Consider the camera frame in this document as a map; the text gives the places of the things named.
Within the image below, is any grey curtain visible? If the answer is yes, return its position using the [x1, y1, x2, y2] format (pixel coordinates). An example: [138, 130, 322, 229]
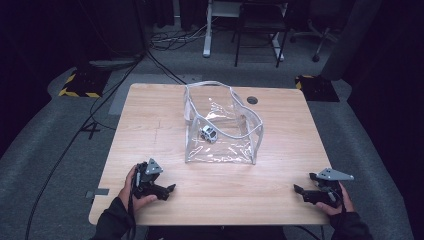
[320, 0, 383, 82]

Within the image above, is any clear plastic zipper bag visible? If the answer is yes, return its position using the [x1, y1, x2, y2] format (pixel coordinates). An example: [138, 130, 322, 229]
[183, 80, 265, 166]

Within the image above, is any white desk leg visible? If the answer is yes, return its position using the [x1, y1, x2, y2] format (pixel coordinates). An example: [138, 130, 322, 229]
[202, 0, 215, 58]

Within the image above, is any black metal chair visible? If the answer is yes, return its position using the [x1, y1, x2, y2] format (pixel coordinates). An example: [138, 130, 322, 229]
[231, 0, 290, 68]

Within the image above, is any person's right hand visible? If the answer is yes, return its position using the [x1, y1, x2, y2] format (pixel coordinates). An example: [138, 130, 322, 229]
[315, 190, 356, 217]

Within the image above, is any yellow black striped stand base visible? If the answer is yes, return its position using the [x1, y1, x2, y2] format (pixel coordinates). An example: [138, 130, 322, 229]
[58, 67, 112, 99]
[294, 74, 340, 103]

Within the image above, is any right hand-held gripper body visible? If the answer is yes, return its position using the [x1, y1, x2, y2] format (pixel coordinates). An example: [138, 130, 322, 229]
[308, 167, 355, 205]

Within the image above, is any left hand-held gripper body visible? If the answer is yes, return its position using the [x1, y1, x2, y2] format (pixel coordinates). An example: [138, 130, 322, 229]
[132, 157, 165, 200]

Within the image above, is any office chair wheeled base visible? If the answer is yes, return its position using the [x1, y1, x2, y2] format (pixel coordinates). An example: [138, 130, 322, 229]
[289, 18, 338, 64]

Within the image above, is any long black floor cable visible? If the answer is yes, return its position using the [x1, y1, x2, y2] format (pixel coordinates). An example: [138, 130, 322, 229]
[24, 49, 149, 240]

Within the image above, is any bundle of floor cables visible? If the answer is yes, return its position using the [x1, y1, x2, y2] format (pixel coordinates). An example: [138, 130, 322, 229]
[149, 19, 209, 53]

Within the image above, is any grey tape strip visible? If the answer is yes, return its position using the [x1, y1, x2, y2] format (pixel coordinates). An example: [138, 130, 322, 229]
[85, 188, 111, 200]

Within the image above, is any white toy ambulance car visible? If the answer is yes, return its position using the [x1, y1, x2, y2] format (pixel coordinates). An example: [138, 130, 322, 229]
[200, 125, 219, 144]

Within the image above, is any person's left hand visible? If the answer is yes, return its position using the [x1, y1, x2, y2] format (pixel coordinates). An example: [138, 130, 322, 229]
[118, 165, 158, 212]

